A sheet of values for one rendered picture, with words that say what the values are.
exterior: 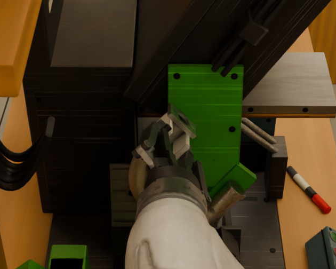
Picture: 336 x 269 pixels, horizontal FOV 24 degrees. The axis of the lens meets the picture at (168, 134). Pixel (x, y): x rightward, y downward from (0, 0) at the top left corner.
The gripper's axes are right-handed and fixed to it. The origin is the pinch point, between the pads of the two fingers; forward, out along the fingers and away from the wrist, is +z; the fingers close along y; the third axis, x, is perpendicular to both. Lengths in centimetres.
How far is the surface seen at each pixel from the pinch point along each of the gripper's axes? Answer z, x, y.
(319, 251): 6.0, -0.3, -35.6
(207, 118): 4.1, -4.4, -3.1
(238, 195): 0.3, 0.1, -14.8
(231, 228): 6.0, 7.3, -21.6
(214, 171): 4.2, 1.3, -10.7
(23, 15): -30.2, -9.0, 30.3
